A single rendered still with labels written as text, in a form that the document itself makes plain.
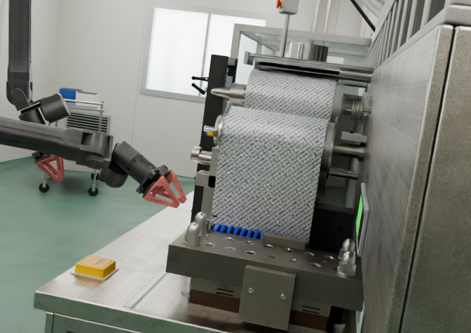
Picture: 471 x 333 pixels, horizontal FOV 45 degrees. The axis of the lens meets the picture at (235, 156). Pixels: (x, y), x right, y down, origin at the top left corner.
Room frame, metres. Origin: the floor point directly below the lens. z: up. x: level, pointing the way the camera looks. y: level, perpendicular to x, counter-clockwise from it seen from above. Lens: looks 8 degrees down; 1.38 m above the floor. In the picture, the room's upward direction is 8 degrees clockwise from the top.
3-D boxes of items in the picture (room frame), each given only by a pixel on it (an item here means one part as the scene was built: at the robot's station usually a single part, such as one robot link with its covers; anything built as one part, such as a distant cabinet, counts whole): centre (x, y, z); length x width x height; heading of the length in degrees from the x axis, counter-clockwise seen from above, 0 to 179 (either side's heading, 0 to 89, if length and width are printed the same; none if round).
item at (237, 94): (1.61, 0.00, 1.34); 0.06 x 0.06 x 0.06; 80
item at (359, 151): (1.30, -0.26, 1.25); 0.07 x 0.04 x 0.04; 80
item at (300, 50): (2.05, -0.21, 1.50); 0.14 x 0.14 x 0.06
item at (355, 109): (1.55, -0.31, 1.34); 0.07 x 0.07 x 0.07; 80
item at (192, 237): (1.14, 0.07, 1.05); 0.04 x 0.04 x 0.04
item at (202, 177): (1.40, 0.06, 1.05); 0.06 x 0.05 x 0.31; 80
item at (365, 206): (0.92, -0.22, 1.19); 0.25 x 0.01 x 0.07; 170
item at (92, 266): (1.24, 0.29, 0.91); 0.07 x 0.07 x 0.02; 80
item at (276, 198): (1.28, -0.08, 1.11); 0.23 x 0.01 x 0.18; 80
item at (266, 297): (1.06, -0.10, 0.97); 0.10 x 0.03 x 0.11; 80
